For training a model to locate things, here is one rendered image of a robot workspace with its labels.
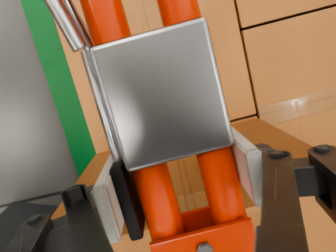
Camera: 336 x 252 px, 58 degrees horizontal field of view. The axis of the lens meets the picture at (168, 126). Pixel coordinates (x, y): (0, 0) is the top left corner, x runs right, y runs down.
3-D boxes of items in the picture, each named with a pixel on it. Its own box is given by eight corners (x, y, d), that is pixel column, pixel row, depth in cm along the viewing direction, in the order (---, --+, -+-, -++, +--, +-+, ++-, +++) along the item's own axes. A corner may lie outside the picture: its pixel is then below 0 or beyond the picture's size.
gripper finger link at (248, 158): (246, 153, 15) (261, 149, 14) (218, 125, 21) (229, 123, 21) (257, 209, 15) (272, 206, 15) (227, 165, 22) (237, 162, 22)
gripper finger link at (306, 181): (276, 176, 13) (344, 160, 13) (244, 146, 18) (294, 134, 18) (282, 207, 13) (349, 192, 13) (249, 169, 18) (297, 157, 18)
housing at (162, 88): (224, 128, 21) (242, 144, 16) (129, 153, 21) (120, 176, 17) (200, 25, 19) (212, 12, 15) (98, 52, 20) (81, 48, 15)
